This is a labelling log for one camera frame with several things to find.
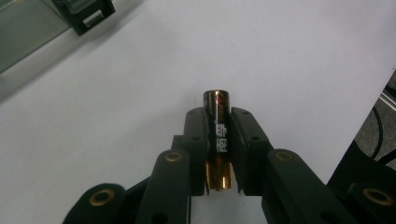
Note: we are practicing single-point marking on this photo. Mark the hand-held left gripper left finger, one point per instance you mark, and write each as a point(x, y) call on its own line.
point(197, 149)

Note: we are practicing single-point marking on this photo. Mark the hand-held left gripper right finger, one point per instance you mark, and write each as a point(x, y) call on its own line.
point(249, 149)

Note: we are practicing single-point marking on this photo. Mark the black and copper battery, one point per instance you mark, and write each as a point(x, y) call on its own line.
point(219, 137)

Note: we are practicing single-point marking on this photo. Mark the grey clear compartment storage box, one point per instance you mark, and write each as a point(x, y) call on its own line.
point(28, 28)

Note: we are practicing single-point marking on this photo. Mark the white board sheet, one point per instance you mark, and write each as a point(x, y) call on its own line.
point(280, 46)

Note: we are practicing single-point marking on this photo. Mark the metal floor rail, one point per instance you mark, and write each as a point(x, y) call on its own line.
point(388, 101)

